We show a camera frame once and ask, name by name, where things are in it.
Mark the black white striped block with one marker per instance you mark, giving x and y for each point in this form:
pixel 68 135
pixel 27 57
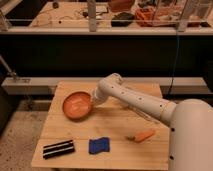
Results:
pixel 58 149

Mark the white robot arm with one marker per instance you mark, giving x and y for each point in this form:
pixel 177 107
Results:
pixel 190 122

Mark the orange bowl on bench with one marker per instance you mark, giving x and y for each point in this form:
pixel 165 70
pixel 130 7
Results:
pixel 120 5

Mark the wooden table board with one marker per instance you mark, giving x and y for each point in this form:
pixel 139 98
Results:
pixel 112 120

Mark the clear plastic bottle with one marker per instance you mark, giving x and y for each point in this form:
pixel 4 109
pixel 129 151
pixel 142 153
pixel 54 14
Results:
pixel 142 114

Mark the black object on bench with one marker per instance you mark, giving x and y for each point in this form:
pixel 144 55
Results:
pixel 122 19

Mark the blue sponge cloth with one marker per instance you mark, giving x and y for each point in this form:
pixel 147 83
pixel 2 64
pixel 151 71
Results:
pixel 99 145

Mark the orange ceramic bowl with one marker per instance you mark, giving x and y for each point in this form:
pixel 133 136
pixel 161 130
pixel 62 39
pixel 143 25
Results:
pixel 77 105

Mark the grey metal clamp stand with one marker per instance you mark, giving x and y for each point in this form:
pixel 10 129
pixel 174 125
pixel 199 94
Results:
pixel 13 74

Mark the metal post on bench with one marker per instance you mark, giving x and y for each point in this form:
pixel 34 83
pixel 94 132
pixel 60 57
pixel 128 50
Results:
pixel 91 4

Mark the orange toy carrot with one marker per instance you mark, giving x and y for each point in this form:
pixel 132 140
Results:
pixel 141 136

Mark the orange plastic crate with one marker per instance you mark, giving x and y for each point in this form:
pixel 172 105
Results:
pixel 156 18

